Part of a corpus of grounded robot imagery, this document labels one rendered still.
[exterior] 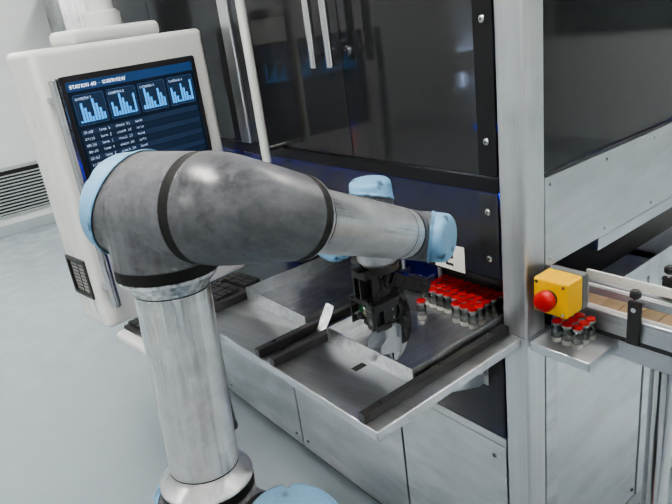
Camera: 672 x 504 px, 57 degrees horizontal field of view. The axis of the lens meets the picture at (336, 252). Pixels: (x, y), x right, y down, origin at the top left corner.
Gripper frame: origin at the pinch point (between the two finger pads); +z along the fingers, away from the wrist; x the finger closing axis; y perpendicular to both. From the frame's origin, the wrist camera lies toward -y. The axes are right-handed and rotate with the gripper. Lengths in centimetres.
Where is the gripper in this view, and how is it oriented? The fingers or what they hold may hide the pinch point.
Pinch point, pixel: (396, 352)
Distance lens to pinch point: 122.2
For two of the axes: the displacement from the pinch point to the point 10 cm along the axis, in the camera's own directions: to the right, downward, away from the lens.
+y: -7.7, 3.2, -5.5
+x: 6.2, 2.1, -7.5
